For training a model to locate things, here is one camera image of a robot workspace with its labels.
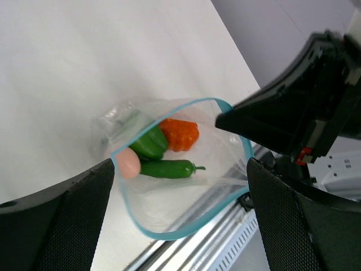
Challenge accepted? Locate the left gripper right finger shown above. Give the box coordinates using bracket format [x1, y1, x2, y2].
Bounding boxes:
[247, 158, 360, 270]

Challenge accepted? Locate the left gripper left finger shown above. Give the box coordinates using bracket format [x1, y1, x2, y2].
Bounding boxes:
[1, 159, 115, 270]

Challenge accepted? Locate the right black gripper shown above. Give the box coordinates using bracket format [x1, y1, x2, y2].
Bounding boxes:
[215, 31, 360, 159]

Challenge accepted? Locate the pink toy egg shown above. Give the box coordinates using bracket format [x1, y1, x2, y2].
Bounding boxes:
[115, 147, 141, 179]

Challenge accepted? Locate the green toy chili pepper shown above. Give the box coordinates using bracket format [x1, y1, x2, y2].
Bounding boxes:
[140, 160, 206, 179]

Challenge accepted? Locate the orange toy fruit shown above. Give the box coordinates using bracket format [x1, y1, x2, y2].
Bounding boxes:
[159, 119, 200, 152]

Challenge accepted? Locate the green toy bell pepper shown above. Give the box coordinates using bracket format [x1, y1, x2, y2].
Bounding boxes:
[129, 125, 169, 160]

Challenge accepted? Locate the clear zip top bag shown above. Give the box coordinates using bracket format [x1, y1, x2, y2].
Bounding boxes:
[92, 98, 253, 241]

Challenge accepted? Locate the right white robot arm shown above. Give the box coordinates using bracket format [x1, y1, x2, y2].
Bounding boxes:
[215, 30, 360, 199]

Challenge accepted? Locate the white slotted cable duct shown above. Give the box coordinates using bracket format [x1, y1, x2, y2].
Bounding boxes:
[206, 210, 258, 271]

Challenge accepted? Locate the aluminium mounting rail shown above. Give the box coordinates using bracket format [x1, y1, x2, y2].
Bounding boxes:
[124, 146, 277, 271]

